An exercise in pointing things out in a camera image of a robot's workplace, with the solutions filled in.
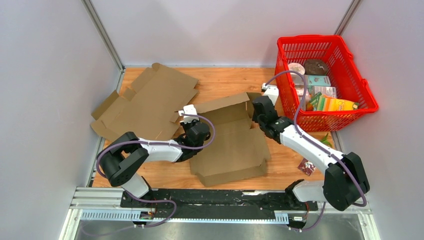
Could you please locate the pink white product box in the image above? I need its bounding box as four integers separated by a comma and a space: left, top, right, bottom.
305, 86, 337, 103

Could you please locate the aluminium rail frame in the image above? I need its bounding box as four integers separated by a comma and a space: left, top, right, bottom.
60, 187, 380, 240

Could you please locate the dark red snack packet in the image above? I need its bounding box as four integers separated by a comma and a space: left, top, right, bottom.
297, 158, 317, 176

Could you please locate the flat brown cardboard sheet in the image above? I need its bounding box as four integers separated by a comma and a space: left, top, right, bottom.
90, 63, 198, 142

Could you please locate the teal product box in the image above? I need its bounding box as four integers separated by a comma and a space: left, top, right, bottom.
291, 73, 331, 88

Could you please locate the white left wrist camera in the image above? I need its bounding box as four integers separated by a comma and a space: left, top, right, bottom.
178, 104, 199, 124

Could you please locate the red plastic basket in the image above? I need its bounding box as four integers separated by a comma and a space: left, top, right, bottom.
274, 34, 380, 133

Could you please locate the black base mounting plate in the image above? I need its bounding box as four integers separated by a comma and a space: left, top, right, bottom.
120, 188, 319, 220

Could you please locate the green product box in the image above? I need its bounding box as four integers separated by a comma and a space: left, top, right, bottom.
306, 92, 322, 112

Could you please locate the brown cardboard box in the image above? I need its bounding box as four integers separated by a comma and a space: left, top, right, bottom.
188, 92, 271, 188

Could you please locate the orange yellow product box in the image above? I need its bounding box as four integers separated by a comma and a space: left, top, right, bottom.
316, 96, 359, 112

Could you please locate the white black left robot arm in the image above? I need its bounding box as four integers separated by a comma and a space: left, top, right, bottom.
96, 119, 211, 208

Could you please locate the white round container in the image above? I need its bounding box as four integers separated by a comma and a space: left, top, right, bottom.
287, 62, 306, 75

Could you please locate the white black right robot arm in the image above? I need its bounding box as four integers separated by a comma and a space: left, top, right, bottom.
252, 95, 370, 211

